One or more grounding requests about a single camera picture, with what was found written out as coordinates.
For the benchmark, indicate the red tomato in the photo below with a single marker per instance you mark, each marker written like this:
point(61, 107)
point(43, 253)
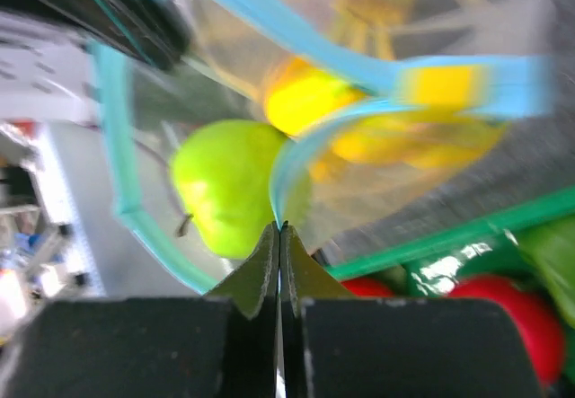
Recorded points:
point(367, 287)

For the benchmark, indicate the green apple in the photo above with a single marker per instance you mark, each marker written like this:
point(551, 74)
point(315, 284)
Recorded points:
point(222, 174)

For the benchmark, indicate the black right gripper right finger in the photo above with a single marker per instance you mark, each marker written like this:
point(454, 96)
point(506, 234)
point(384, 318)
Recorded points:
point(337, 345)

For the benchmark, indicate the clear zip top bag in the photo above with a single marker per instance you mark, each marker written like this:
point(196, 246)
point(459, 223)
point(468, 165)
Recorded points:
point(348, 119)

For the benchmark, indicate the red apple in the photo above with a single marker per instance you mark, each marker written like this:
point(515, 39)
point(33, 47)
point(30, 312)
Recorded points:
point(539, 326)

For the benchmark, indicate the dark green bell pepper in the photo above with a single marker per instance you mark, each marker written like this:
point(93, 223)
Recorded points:
point(549, 248)

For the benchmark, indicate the green plastic tray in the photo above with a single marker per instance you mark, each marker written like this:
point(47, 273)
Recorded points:
point(433, 265)

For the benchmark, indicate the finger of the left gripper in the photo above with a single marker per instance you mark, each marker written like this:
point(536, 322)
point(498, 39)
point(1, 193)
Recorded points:
point(151, 31)

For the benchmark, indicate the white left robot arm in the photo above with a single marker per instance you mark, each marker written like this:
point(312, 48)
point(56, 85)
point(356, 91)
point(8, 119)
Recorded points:
point(69, 67)

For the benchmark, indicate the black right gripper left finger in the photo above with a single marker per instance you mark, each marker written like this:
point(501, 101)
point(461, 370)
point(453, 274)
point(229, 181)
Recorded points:
point(222, 344)

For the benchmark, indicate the yellow banana bunch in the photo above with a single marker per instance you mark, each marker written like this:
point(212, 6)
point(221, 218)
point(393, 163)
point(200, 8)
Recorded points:
point(301, 95)

